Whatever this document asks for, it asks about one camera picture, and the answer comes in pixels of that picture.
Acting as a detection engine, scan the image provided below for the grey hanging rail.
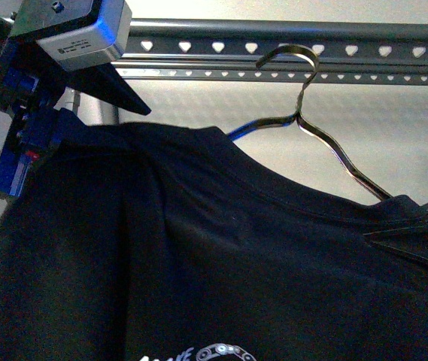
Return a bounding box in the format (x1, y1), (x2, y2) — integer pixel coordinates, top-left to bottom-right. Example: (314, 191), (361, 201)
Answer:
(126, 19), (428, 66)
(116, 65), (428, 86)

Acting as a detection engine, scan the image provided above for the grey rear hanging rail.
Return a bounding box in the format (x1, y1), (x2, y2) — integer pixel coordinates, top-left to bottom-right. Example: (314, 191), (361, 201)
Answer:
(116, 65), (428, 86)

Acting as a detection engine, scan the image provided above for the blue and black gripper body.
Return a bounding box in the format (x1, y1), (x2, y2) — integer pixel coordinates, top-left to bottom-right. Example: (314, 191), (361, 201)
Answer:
(0, 17), (103, 199)

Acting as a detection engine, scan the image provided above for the black metal clothes hanger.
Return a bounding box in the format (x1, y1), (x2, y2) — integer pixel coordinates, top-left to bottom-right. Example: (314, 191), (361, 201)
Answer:
(226, 44), (394, 201)

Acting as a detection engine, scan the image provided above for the grey front hanging rail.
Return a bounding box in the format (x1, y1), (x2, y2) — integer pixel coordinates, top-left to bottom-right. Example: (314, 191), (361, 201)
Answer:
(126, 19), (428, 66)

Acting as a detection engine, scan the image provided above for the black t-shirt with chain print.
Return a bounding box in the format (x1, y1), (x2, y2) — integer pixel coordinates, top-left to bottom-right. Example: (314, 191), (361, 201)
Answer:
(0, 123), (428, 360)

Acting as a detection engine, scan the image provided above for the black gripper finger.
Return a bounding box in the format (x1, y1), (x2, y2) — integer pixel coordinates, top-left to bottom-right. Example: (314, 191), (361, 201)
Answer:
(71, 63), (151, 115)

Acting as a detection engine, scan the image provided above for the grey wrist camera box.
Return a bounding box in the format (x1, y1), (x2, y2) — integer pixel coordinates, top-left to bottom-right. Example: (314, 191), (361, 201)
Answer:
(35, 0), (133, 72)

